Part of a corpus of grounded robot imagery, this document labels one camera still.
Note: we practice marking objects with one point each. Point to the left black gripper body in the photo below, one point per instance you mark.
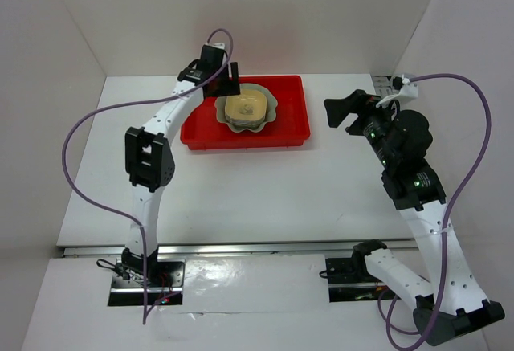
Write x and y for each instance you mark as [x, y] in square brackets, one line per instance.
[223, 84]

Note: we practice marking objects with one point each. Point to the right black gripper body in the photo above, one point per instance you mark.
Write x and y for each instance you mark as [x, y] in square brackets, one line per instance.
[374, 130]

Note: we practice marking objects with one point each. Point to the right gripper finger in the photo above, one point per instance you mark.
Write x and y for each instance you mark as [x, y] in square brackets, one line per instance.
[357, 126]
[338, 109]

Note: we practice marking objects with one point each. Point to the yellow square plate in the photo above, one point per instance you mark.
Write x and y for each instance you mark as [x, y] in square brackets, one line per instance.
[249, 107]

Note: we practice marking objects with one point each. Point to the large green scalloped bowl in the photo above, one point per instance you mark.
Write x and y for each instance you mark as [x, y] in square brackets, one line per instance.
[272, 104]

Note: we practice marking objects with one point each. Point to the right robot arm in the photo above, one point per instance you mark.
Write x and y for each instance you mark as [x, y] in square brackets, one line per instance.
[449, 303]

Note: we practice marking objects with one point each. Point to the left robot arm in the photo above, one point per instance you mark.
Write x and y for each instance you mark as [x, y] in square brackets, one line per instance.
[148, 157]

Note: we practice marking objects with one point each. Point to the red plastic bin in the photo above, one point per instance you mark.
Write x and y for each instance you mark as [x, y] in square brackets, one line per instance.
[202, 131]

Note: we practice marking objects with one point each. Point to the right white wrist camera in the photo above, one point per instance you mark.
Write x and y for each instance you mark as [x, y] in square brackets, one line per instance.
[403, 90]

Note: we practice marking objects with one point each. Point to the aluminium rail front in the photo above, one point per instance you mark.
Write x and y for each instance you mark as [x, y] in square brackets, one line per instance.
[229, 249]

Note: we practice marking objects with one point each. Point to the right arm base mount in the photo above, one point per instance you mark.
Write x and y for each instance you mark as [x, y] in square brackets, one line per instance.
[346, 285]

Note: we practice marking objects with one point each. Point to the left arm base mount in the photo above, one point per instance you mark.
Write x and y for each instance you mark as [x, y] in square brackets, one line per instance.
[165, 285]

